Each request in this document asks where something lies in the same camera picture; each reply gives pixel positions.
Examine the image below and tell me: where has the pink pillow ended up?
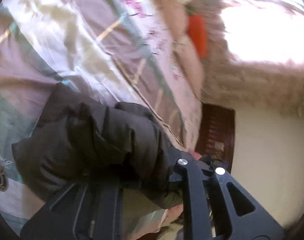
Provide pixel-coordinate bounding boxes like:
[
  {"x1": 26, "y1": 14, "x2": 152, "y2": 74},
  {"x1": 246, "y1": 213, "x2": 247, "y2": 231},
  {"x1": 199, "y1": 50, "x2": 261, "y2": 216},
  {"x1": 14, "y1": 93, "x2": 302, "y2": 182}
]
[{"x1": 164, "y1": 2, "x2": 205, "y2": 98}]

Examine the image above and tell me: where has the window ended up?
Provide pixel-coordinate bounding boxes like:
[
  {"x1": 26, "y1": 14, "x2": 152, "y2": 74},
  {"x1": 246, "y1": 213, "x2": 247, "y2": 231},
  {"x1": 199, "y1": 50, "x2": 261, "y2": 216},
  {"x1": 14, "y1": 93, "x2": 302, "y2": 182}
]
[{"x1": 217, "y1": 2, "x2": 304, "y2": 66}]

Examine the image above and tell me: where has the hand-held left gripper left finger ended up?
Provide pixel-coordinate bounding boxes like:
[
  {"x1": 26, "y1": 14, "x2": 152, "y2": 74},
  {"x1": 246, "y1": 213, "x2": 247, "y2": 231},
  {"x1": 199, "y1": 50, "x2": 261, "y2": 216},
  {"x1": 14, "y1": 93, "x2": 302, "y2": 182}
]
[{"x1": 20, "y1": 180, "x2": 124, "y2": 240}]

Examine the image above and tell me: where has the dark brown hooded puffer jacket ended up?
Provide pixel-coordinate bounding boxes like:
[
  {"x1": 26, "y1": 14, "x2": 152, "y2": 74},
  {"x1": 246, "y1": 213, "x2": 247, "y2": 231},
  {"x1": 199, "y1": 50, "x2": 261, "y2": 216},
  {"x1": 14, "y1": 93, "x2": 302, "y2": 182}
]
[{"x1": 11, "y1": 82, "x2": 215, "y2": 210}]

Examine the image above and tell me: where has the dark wooden nightstand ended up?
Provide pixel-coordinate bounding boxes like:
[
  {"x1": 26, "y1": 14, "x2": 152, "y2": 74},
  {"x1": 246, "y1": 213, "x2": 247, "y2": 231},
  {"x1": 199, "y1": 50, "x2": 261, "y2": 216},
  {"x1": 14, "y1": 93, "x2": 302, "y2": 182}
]
[{"x1": 194, "y1": 102, "x2": 236, "y2": 176}]

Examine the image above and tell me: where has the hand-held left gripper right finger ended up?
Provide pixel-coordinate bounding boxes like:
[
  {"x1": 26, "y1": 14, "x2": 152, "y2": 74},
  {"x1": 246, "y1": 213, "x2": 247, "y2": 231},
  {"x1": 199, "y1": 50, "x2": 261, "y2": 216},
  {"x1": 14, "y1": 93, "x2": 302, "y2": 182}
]
[{"x1": 176, "y1": 158, "x2": 285, "y2": 240}]

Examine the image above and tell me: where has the cartoon plaid bed cover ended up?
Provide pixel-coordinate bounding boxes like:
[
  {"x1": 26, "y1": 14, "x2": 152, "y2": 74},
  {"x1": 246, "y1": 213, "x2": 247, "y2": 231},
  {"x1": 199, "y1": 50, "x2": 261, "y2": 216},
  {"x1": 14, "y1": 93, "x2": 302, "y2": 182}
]
[{"x1": 0, "y1": 0, "x2": 205, "y2": 232}]

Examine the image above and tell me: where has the orange carrot plush pillow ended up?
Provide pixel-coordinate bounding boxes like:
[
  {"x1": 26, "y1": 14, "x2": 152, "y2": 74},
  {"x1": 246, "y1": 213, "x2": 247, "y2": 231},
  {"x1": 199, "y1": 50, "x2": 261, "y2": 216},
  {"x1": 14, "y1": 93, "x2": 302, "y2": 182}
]
[{"x1": 185, "y1": 7, "x2": 209, "y2": 58}]

